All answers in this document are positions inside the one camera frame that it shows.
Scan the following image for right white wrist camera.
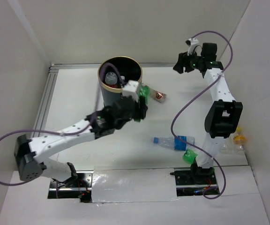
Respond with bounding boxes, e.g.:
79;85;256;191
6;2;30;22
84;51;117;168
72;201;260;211
186;37;199;56

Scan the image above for purple cable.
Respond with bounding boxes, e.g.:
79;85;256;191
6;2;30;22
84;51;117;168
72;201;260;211
0;62;124;200
170;30;234;200

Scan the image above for clear wide-mouth plastic jar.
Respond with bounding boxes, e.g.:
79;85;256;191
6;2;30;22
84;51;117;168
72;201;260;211
220;138;236;154

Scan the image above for clear bottle blue label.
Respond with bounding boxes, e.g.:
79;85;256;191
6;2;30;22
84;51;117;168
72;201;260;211
152;135;195;151

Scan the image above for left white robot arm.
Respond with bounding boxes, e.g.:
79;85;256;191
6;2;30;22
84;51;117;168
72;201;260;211
14;96;148;187

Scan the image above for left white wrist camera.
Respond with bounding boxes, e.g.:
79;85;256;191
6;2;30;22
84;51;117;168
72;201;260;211
122;80;140;98

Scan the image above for dark blue cylindrical bin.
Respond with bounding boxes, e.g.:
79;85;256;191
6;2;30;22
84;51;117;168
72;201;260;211
97;56;143;106

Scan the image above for small bottle yellow cap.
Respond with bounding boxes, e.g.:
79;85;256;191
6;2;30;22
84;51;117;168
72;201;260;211
232;127;247;152

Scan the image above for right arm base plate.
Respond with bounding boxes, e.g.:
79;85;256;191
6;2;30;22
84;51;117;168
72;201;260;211
170;168;220;196

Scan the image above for silver tape sheet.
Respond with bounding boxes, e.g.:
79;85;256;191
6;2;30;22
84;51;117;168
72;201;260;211
91;168;177;203

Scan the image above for green bottle near right base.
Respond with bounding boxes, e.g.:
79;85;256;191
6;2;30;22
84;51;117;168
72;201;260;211
182;149;197;164

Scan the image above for crushed green plastic bottle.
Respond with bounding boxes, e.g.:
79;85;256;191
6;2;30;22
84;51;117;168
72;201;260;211
133;85;150;122

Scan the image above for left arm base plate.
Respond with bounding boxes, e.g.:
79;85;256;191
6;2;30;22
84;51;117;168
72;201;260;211
47;171;93;203

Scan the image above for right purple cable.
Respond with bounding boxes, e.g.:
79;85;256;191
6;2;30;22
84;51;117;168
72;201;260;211
170;30;234;200

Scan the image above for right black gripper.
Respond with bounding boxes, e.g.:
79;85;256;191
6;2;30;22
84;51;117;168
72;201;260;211
172;48;204;74

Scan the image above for small bottle red cap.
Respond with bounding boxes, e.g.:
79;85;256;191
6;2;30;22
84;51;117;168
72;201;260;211
149;87;167;103

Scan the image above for clear bottle red label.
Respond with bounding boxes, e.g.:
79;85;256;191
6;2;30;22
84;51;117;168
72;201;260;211
105;72;118;88

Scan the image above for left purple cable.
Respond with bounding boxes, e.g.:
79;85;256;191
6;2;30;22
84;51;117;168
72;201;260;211
0;62;124;200

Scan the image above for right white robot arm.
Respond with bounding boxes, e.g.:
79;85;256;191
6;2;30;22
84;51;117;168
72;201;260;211
173;38;243;184

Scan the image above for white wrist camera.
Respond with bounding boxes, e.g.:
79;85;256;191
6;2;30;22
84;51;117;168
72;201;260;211
122;80;140;98
186;37;199;56

